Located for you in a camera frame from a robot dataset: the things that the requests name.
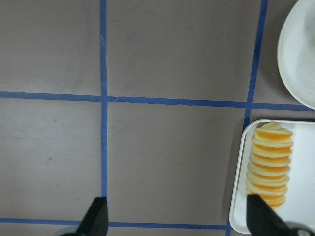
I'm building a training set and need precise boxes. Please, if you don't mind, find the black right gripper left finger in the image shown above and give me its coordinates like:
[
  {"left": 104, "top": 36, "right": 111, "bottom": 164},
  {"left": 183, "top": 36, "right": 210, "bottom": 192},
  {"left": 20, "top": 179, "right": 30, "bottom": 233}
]
[{"left": 75, "top": 197, "right": 108, "bottom": 236}]

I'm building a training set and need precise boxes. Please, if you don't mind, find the white rectangular tray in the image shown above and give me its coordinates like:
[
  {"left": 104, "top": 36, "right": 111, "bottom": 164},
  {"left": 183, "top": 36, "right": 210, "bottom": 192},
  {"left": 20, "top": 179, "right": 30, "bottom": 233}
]
[{"left": 229, "top": 119, "right": 315, "bottom": 234}]

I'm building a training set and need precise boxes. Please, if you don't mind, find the brown paper table mat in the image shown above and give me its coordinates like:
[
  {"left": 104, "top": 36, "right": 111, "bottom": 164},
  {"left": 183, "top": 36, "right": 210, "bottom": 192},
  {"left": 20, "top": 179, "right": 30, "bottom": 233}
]
[{"left": 0, "top": 0, "right": 315, "bottom": 236}]

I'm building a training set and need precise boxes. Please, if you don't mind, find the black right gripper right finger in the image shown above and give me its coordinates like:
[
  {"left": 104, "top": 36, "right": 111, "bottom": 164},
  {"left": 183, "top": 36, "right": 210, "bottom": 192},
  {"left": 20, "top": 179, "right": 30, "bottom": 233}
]
[{"left": 246, "top": 194, "right": 298, "bottom": 236}]

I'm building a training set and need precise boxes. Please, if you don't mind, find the cream plate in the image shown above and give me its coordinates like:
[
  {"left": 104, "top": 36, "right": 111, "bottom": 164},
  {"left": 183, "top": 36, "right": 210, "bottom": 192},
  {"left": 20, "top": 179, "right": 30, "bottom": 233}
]
[{"left": 277, "top": 0, "right": 315, "bottom": 109}]

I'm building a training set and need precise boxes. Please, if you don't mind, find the sliced toy bread loaf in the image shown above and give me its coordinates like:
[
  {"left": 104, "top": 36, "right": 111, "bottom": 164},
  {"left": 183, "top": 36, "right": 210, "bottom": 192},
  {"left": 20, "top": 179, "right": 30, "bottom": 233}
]
[{"left": 246, "top": 121, "right": 293, "bottom": 209}]

